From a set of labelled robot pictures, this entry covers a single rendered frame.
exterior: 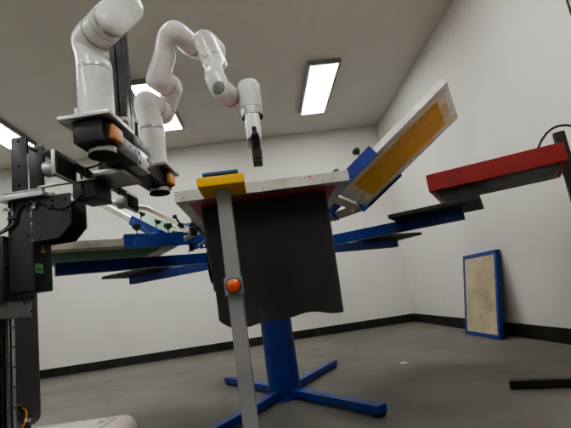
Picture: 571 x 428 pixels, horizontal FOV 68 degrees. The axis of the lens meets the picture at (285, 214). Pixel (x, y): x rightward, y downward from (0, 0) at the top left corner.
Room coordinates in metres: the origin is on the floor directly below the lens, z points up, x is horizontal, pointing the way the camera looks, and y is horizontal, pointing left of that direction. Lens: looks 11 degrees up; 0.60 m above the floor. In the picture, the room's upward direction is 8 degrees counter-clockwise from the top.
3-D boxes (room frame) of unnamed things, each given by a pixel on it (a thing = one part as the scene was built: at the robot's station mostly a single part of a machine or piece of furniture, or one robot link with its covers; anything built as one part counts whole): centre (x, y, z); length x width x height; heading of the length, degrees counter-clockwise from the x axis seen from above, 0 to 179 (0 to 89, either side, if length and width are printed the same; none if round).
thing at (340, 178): (1.75, 0.09, 0.97); 0.79 x 0.58 x 0.04; 4
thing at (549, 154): (2.18, -1.11, 1.06); 0.61 x 0.46 x 0.12; 64
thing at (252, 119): (1.38, 0.07, 1.18); 0.10 x 0.08 x 0.11; 4
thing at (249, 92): (1.40, 0.10, 1.31); 0.15 x 0.10 x 0.11; 70
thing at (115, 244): (2.30, 0.91, 1.05); 1.08 x 0.61 x 0.23; 124
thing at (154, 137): (1.52, 0.48, 1.21); 0.16 x 0.13 x 0.15; 88
